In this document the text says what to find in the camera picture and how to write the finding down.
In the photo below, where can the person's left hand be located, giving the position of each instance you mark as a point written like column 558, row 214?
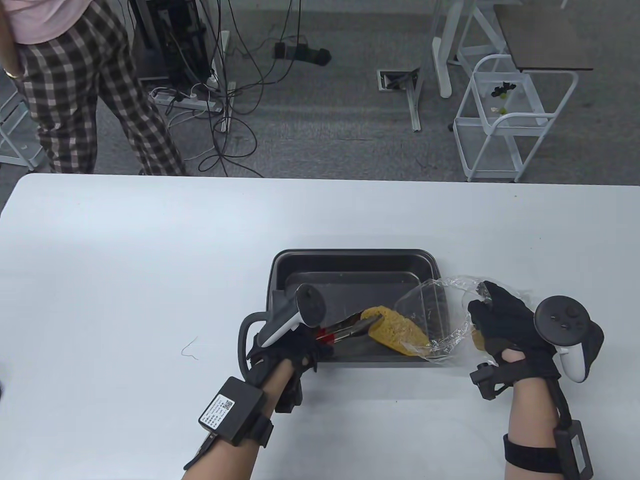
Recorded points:
column 290, row 350

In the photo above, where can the person's right hand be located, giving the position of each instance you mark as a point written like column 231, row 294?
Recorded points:
column 505, row 320

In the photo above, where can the round yellow bread slice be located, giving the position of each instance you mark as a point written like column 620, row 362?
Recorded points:
column 478, row 340

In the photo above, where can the clear plastic bakery bag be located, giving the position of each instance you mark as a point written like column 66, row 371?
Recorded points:
column 430, row 300

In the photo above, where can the long yellow bread slice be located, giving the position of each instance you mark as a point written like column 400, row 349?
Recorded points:
column 395, row 332

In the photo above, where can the person's left forearm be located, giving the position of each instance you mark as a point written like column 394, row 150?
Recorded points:
column 235, row 460

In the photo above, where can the person's right forearm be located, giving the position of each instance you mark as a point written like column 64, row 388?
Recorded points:
column 532, row 415

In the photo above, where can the brown side table top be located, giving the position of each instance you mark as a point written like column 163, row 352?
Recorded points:
column 545, row 40

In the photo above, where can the left black-white hand controller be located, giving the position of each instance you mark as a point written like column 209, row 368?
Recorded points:
column 305, row 305

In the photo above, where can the black-white hand controller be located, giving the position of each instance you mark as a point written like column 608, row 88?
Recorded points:
column 560, row 320
column 305, row 305

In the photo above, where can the right black-white hand controller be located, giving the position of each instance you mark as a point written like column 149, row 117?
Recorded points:
column 560, row 320

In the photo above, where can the left wrist black sensor box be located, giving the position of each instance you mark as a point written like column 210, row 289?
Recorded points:
column 230, row 405

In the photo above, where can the wrist black sensor box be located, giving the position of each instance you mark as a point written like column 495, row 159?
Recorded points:
column 575, row 450
column 230, row 405

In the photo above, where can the dark metal baking tray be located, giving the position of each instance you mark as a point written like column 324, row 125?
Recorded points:
column 350, row 265

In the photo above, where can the right wrist black sensor box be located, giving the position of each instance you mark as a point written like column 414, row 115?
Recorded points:
column 575, row 450

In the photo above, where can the white cart with small items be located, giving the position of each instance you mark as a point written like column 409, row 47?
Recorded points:
column 520, row 131

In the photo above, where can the small black object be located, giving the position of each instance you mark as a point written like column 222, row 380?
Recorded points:
column 502, row 90

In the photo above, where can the floor socket box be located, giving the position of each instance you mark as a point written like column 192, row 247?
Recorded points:
column 395, row 80

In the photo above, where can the white power strip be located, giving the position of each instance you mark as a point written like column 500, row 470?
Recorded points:
column 190, row 102

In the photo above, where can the black power adapter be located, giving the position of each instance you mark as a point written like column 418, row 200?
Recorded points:
column 295, row 51

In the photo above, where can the black computer tower stand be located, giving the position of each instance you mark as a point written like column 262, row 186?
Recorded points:
column 175, row 40

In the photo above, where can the empty white rolling cart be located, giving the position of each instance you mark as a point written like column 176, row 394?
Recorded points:
column 15, row 130

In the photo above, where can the white desk leg frame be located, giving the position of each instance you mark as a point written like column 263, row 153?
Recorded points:
column 442, row 60

